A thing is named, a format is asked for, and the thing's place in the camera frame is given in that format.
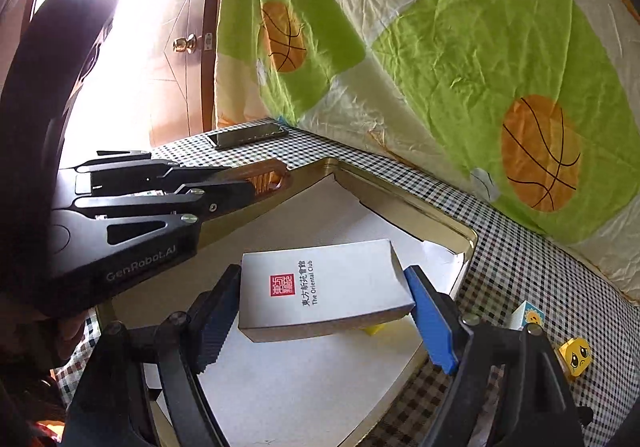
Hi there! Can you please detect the white and gold cardboard box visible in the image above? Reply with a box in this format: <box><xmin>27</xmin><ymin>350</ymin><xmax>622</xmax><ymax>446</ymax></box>
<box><xmin>237</xmin><ymin>238</ymin><xmax>416</xmax><ymax>344</ymax></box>

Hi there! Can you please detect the gold tin box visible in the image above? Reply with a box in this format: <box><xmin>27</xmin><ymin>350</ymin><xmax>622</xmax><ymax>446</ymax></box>
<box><xmin>95</xmin><ymin>157</ymin><xmax>478</xmax><ymax>447</ymax></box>

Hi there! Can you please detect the black smartphone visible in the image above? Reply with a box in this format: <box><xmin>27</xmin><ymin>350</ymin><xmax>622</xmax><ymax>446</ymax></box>
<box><xmin>206</xmin><ymin>123</ymin><xmax>291</xmax><ymax>150</ymax></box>

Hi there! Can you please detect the basketball print blanket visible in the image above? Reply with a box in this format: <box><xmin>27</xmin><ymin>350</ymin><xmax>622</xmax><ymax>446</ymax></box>
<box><xmin>212</xmin><ymin>0</ymin><xmax>640</xmax><ymax>303</ymax></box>

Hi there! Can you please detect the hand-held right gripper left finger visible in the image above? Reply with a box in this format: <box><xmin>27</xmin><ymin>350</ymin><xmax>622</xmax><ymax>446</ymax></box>
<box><xmin>60</xmin><ymin>263</ymin><xmax>246</xmax><ymax>447</ymax></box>

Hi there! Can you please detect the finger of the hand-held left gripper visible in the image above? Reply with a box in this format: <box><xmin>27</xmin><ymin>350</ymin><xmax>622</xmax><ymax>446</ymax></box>
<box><xmin>60</xmin><ymin>150</ymin><xmax>238</xmax><ymax>195</ymax></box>
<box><xmin>75</xmin><ymin>179</ymin><xmax>257</xmax><ymax>248</ymax></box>

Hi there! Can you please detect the white paper liner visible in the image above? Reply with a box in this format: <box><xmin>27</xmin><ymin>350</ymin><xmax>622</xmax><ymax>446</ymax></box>
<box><xmin>145</xmin><ymin>175</ymin><xmax>473</xmax><ymax>447</ymax></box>

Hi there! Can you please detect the checkered tablecloth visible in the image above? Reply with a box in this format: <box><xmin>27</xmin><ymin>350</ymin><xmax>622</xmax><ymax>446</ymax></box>
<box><xmin>50</xmin><ymin>117</ymin><xmax>640</xmax><ymax>447</ymax></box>

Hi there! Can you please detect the yellow emoji toy block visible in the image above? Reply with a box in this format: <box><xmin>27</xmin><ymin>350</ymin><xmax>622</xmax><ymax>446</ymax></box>
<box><xmin>557</xmin><ymin>337</ymin><xmax>596</xmax><ymax>380</ymax></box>

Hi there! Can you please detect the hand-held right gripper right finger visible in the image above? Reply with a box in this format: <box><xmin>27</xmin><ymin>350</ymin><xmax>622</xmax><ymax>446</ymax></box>
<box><xmin>403</xmin><ymin>265</ymin><xmax>593</xmax><ymax>447</ymax></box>

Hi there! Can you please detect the brown wooden door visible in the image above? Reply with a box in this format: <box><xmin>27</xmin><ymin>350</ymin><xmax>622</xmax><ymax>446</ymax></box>
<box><xmin>30</xmin><ymin>0</ymin><xmax>226</xmax><ymax>148</ymax></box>

